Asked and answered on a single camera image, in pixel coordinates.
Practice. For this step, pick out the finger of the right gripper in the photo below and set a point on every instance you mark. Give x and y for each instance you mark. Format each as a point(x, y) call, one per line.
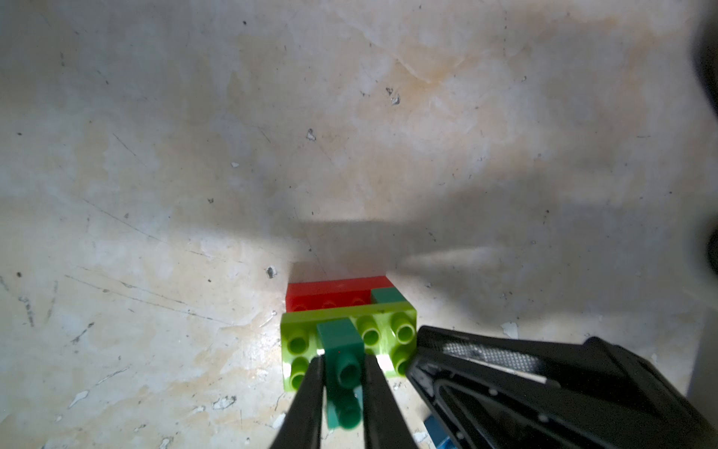
point(579, 369)

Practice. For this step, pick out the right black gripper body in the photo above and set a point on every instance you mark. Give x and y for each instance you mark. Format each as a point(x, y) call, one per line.
point(641, 410)

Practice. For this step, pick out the red lego brick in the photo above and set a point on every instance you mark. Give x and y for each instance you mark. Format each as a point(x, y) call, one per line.
point(312, 296)

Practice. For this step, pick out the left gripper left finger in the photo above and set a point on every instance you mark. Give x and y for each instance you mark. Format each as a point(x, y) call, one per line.
point(303, 423)

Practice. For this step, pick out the lime green lego brick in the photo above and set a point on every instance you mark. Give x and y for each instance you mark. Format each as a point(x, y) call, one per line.
point(389, 332)

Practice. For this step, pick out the small dark green lego brick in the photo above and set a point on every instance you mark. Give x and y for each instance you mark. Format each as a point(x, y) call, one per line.
point(344, 364)

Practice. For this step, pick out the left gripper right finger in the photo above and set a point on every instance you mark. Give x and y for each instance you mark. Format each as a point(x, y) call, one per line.
point(384, 424)

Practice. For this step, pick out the blue lego brick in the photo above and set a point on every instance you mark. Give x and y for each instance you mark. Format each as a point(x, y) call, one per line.
point(437, 433)

